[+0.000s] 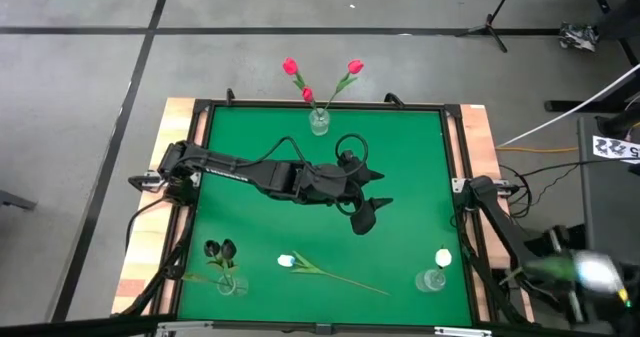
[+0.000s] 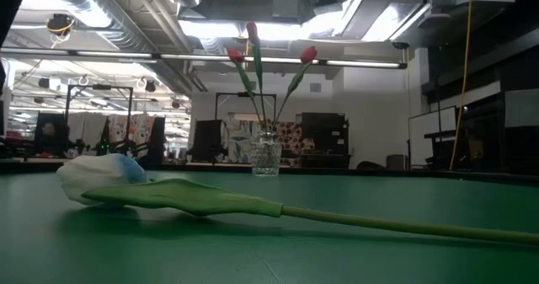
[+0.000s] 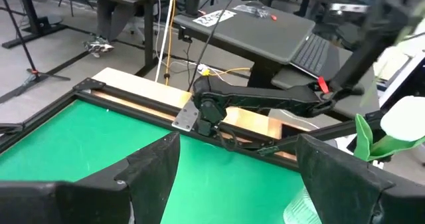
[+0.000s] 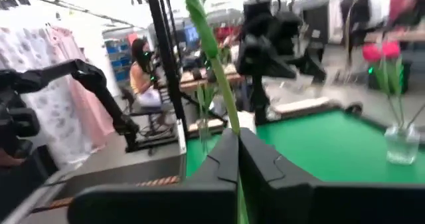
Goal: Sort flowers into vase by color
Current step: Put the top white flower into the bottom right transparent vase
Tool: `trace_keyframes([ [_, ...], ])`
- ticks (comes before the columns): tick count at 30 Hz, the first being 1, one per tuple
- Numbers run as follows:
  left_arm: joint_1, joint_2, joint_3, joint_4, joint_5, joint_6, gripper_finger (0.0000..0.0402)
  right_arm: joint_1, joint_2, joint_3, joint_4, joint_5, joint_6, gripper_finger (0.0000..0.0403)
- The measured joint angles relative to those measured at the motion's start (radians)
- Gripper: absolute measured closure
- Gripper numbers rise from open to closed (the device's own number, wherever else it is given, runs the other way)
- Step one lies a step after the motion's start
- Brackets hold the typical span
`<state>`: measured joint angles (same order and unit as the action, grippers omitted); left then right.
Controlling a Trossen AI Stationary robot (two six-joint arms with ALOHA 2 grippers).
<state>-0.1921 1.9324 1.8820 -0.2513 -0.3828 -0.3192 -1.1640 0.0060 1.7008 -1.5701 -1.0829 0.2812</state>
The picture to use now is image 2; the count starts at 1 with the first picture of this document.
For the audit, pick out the pink artificial tulip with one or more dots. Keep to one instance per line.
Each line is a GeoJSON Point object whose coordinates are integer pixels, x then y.
{"type": "Point", "coordinates": [236, 55]}
{"type": "Point", "coordinates": [308, 54]}

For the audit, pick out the clear glass vase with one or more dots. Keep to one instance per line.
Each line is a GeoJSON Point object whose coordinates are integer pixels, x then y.
{"type": "Point", "coordinates": [265, 157]}

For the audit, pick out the floral patterned fabric panel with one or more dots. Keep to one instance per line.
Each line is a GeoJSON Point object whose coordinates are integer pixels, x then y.
{"type": "Point", "coordinates": [295, 140]}
{"type": "Point", "coordinates": [141, 128]}

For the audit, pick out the black cabinet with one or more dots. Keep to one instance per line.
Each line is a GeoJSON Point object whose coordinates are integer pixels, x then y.
{"type": "Point", "coordinates": [324, 136]}

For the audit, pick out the black monitor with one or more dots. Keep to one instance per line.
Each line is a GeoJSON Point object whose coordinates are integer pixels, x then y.
{"type": "Point", "coordinates": [206, 140]}

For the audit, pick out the grey chair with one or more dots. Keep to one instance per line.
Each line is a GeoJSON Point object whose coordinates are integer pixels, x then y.
{"type": "Point", "coordinates": [396, 162]}

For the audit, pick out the whiteboard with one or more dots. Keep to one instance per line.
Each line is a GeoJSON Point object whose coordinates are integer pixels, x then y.
{"type": "Point", "coordinates": [429, 136]}

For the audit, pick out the long ceiling light bar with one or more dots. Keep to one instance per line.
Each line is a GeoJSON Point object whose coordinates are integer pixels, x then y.
{"type": "Point", "coordinates": [126, 55]}

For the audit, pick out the green felt mat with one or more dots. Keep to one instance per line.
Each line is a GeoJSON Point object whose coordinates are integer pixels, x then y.
{"type": "Point", "coordinates": [379, 254]}

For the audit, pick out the white artificial tulip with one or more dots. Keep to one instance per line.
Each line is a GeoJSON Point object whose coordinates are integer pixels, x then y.
{"type": "Point", "coordinates": [101, 178]}

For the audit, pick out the black ceiling device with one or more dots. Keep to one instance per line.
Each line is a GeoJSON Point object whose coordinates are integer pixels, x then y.
{"type": "Point", "coordinates": [59, 24]}

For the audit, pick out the black rig frame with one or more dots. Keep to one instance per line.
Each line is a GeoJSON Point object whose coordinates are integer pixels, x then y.
{"type": "Point", "coordinates": [101, 87]}
{"type": "Point", "coordinates": [242, 94]}

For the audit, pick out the black metal table frame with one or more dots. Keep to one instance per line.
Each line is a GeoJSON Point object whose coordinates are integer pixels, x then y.
{"type": "Point", "coordinates": [379, 171]}

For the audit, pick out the silver round ventilation duct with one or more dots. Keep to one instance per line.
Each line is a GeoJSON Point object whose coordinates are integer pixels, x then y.
{"type": "Point", "coordinates": [126, 33]}

